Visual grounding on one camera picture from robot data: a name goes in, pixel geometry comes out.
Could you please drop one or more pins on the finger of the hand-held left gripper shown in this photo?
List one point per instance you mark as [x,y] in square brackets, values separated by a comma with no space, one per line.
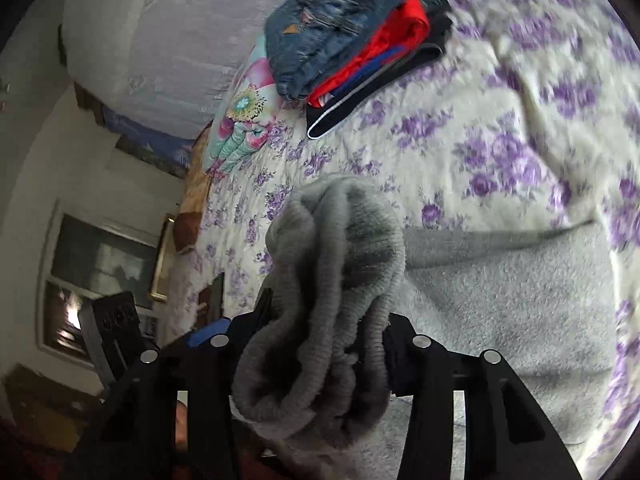
[202,336]

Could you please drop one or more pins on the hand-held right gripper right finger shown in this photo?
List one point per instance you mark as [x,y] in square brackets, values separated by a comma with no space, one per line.
[400,360]

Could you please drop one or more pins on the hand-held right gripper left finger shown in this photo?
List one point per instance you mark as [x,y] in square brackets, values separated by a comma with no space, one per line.
[239,335]

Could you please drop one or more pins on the grey sweatshirt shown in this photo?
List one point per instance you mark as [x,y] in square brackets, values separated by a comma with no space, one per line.
[325,260]

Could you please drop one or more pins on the framed picture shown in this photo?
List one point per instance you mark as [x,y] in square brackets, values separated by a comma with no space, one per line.
[162,260]

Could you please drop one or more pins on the brown wooden furniture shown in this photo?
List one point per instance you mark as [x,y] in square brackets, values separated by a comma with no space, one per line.
[45,410]

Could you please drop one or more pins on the colourful folded blanket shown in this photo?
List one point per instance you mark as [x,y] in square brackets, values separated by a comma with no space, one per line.
[240,110]

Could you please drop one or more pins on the purple floral bedspread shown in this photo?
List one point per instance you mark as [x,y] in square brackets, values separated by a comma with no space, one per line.
[450,135]

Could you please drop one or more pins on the lilac bed sheet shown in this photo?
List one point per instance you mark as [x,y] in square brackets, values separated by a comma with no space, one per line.
[175,50]

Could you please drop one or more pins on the blue folded jeans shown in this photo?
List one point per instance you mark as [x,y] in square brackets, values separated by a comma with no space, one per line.
[320,25]

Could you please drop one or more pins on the red folded garment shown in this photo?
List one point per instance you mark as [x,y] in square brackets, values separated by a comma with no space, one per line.
[400,30]

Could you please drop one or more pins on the black folded garment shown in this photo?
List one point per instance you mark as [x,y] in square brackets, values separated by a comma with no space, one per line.
[435,25]

